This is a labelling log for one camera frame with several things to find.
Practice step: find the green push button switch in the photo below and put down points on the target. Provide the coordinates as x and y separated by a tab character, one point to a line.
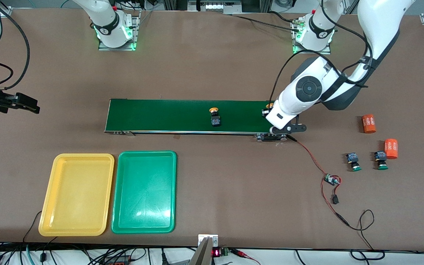
380	158
352	159

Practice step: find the white device with ports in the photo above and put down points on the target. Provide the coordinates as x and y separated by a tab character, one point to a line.
214	6

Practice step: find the red digit display module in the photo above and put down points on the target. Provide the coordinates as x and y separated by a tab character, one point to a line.
216	253

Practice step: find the red clip lead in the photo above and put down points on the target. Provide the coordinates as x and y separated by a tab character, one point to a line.
242	253

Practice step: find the small motor controller board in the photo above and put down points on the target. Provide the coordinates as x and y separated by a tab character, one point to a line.
331	180

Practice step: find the black red power strip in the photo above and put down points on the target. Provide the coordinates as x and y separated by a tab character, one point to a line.
118	260

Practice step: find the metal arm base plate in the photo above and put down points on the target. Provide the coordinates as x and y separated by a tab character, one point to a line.
116	48
311	52

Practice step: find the yellow plastic tray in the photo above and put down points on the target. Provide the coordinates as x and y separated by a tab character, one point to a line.
76	195

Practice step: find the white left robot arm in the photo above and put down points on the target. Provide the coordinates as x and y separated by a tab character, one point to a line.
307	88

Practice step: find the green plastic tray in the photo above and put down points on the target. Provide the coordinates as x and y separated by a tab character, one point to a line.
144	193

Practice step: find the small metal bracket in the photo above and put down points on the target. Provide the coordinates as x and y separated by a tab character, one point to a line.
214	240

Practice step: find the orange cylinder printed 4680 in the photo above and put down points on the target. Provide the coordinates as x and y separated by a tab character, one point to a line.
369	124
391	149

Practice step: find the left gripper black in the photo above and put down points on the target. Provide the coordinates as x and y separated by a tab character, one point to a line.
264	112

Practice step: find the grey metal bar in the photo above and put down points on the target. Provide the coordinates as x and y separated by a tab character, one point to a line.
201	255

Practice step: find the green conveyor belt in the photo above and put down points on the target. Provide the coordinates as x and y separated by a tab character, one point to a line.
241	117

